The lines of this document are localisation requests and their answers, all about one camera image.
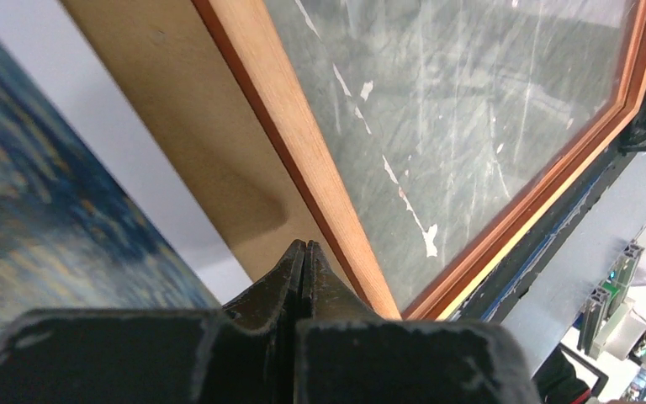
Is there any wooden picture frame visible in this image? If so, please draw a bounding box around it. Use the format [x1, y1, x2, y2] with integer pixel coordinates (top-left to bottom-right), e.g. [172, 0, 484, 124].
[195, 1, 646, 319]

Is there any aluminium extrusion rail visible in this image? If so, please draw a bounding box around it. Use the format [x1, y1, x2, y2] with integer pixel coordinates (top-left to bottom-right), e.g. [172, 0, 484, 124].
[502, 152, 646, 372]

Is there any brown backing board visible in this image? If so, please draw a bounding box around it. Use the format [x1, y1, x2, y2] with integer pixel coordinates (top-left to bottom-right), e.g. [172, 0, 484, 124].
[61, 0, 357, 291]

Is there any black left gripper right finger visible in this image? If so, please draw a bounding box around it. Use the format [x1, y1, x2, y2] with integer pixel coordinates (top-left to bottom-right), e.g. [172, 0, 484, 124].
[294, 241, 540, 403]

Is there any sunset photo print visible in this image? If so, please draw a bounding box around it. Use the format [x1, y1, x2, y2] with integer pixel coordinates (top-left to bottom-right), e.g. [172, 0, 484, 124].
[0, 0, 254, 375]

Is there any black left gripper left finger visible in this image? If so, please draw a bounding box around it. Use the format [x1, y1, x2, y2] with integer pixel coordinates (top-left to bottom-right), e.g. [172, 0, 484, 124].
[0, 240, 305, 403]

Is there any clear acrylic sheet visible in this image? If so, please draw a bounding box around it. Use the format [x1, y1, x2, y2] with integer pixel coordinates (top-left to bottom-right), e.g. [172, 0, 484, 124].
[267, 1, 638, 310]

